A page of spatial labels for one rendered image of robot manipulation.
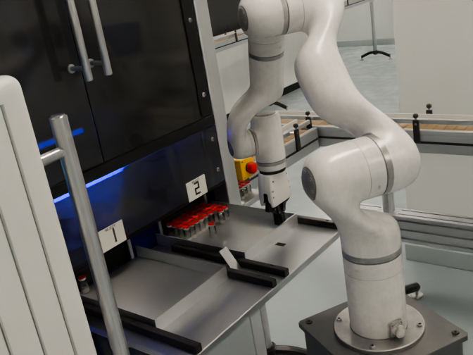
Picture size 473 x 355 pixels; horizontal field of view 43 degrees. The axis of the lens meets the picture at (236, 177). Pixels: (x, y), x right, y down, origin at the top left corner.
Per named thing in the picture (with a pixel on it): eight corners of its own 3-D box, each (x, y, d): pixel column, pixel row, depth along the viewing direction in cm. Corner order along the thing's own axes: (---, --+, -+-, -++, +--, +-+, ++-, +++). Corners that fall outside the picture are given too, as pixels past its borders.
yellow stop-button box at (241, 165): (226, 179, 202) (223, 159, 200) (239, 171, 208) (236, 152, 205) (244, 181, 198) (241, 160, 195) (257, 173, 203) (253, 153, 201)
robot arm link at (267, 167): (268, 152, 174) (269, 161, 175) (250, 162, 168) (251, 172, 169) (292, 153, 169) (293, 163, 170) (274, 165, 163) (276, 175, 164)
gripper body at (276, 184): (271, 158, 175) (276, 194, 179) (250, 170, 168) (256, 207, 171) (293, 160, 170) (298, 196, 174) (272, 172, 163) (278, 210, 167)
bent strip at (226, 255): (222, 270, 159) (218, 251, 157) (229, 265, 161) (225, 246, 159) (265, 281, 150) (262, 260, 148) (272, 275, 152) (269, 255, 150)
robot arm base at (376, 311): (445, 332, 123) (440, 252, 117) (369, 368, 117) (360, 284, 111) (386, 294, 140) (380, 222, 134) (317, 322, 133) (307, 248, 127)
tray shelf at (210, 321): (53, 317, 154) (51, 310, 154) (222, 209, 204) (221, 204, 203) (189, 370, 125) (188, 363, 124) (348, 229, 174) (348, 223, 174)
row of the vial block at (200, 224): (183, 241, 180) (180, 227, 178) (220, 217, 193) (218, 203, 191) (188, 242, 178) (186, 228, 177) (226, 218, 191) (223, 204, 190)
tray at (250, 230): (157, 244, 181) (155, 233, 180) (212, 210, 200) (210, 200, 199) (246, 263, 160) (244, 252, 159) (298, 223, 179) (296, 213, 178)
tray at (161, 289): (67, 301, 157) (63, 289, 156) (138, 256, 176) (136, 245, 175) (158, 332, 136) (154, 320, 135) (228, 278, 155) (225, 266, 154)
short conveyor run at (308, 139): (222, 212, 207) (215, 169, 201) (189, 206, 216) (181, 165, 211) (322, 148, 255) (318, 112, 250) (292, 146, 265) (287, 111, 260)
